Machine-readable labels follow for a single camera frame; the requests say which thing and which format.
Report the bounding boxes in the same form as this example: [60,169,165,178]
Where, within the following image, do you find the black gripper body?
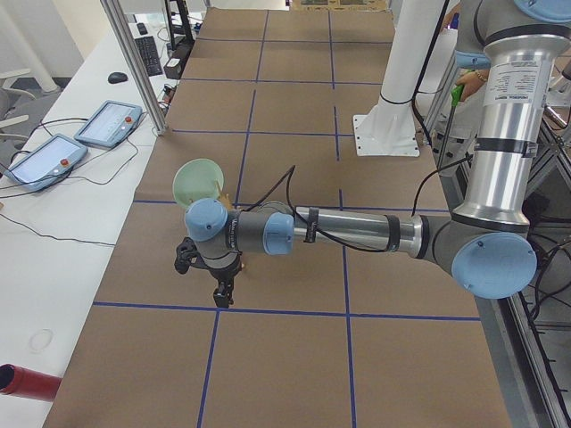
[203,252,242,283]

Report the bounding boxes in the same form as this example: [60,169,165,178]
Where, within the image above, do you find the light green plate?
[172,159,224,210]

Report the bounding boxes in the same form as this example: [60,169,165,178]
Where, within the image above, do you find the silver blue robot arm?
[174,1,570,308]

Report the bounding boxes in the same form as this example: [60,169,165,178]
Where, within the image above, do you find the person's hand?
[456,70,489,102]

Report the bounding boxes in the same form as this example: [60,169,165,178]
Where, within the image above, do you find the wooden dish rack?
[212,179,247,274]

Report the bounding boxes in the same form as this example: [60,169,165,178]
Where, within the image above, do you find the brown paper table cover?
[46,9,510,427]

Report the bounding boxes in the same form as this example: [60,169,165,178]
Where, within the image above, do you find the far blue teach pendant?
[74,100,143,148]

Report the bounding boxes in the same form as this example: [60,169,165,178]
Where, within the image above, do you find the blue teach pendant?
[4,134,87,191]
[74,100,143,148]

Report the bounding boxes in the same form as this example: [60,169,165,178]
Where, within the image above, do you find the near blue teach pendant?
[4,134,87,191]

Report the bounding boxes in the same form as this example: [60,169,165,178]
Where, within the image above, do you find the small black box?
[163,46,188,80]

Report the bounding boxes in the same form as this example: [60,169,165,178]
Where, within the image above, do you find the black computer mouse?
[107,71,128,85]

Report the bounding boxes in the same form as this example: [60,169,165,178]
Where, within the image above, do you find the red cylinder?
[1,364,62,402]

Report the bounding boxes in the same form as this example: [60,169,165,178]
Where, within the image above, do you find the black keyboard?
[134,36,162,77]

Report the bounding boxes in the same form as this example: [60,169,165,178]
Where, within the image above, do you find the person in beige clothes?
[442,1,491,150]

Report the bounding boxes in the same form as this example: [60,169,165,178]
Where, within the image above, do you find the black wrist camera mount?
[174,237,208,275]

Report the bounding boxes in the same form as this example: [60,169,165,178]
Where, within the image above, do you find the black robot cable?
[236,164,402,253]

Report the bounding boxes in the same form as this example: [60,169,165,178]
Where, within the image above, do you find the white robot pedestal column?
[353,0,448,157]

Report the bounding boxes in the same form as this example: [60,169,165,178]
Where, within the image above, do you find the aluminium frame post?
[100,0,167,136]

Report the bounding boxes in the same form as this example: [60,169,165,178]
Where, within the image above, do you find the green handled tool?
[436,84,464,170]

